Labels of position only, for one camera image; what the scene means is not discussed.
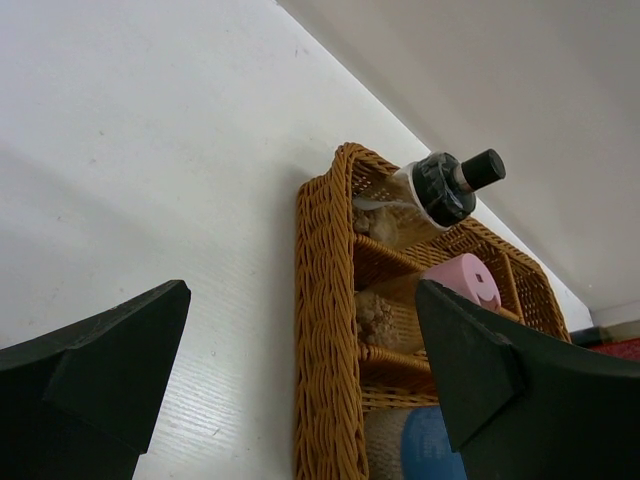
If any silver-lid blue-label jar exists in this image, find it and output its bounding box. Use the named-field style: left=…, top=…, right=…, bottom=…
left=364, top=406, right=467, bottom=480

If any black-cap spice bottle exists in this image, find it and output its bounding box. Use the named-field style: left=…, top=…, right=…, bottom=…
left=352, top=149, right=506, bottom=250

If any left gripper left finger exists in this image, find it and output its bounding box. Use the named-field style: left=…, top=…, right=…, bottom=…
left=1, top=280, right=191, bottom=479

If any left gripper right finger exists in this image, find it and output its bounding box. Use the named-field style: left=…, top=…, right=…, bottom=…
left=415, top=280, right=639, bottom=479

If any brown wicker divided basket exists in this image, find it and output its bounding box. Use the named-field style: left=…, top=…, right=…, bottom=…
left=294, top=143, right=569, bottom=479

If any pink-cap spice bottle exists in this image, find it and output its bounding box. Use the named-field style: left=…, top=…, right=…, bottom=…
left=354, top=252, right=500, bottom=351

